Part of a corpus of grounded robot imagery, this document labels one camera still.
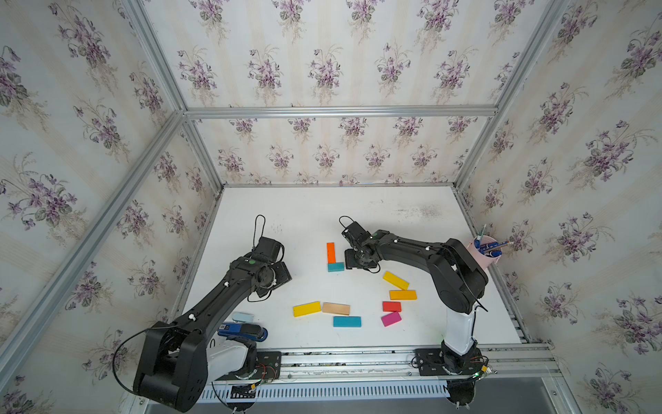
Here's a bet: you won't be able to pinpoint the small teal wooden block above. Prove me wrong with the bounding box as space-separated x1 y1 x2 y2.
328 262 346 273

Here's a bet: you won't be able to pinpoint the orange wooden block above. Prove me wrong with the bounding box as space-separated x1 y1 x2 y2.
326 243 336 264

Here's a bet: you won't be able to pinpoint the natural wood block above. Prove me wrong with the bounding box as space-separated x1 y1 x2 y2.
322 302 351 317

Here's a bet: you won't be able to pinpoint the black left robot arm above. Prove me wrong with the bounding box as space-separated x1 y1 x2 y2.
132 257 291 412

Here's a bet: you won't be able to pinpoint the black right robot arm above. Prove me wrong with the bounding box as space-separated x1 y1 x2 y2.
341 223 489 356

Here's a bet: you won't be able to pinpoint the light blue eraser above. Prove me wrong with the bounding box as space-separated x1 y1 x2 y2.
231 312 254 324

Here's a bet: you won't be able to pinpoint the amber yellow wooden block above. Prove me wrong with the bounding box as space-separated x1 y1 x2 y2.
389 290 417 301

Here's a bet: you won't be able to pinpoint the blue stapler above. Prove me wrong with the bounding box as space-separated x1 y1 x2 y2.
217 323 268 343

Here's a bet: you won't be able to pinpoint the red wooden block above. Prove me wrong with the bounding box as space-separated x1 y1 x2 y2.
382 301 403 313

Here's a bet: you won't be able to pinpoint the long teal wooden block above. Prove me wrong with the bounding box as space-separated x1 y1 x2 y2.
333 316 362 329

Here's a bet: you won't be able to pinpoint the magenta wooden block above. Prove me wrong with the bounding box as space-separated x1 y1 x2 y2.
381 312 402 327

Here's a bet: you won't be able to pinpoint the pink pen cup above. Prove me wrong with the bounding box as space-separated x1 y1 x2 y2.
467 236 503 270

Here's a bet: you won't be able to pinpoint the blue pens in cup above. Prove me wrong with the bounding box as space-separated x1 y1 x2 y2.
472 224 512 258

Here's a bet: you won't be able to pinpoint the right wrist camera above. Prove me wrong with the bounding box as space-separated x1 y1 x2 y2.
341 222 372 249

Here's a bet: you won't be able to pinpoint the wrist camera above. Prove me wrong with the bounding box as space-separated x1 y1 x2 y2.
252 236 284 263
341 222 372 249

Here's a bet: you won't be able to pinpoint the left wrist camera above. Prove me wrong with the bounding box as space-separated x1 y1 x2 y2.
252 236 284 263

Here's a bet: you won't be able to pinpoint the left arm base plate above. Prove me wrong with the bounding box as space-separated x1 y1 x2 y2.
208 351 283 382

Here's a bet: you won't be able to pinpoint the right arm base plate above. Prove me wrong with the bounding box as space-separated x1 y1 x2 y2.
410 345 489 376

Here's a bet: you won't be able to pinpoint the aluminium mounting rail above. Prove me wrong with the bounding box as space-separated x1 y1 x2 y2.
197 343 563 406

